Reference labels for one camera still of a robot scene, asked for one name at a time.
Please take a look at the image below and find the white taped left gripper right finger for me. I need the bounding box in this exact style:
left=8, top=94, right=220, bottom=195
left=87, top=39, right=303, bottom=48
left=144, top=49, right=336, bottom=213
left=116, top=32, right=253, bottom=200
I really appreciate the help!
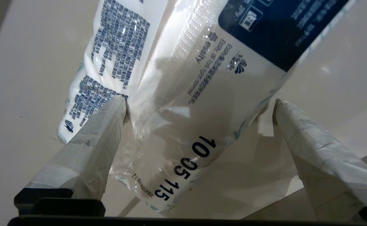
left=272, top=99, right=367, bottom=223

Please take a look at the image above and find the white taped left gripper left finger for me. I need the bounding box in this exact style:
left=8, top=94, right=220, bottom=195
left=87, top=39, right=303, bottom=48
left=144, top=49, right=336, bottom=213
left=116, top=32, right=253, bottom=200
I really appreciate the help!
left=14, top=95, right=130, bottom=217

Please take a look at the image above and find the white tissue pack blue print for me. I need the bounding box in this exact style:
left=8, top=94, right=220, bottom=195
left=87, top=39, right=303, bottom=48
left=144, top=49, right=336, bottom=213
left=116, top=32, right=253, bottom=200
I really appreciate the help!
left=57, top=0, right=358, bottom=217

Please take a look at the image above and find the glossy grey cabinet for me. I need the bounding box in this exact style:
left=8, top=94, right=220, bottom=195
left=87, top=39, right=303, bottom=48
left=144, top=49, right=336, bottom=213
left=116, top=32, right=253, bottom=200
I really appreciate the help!
left=0, top=0, right=367, bottom=220

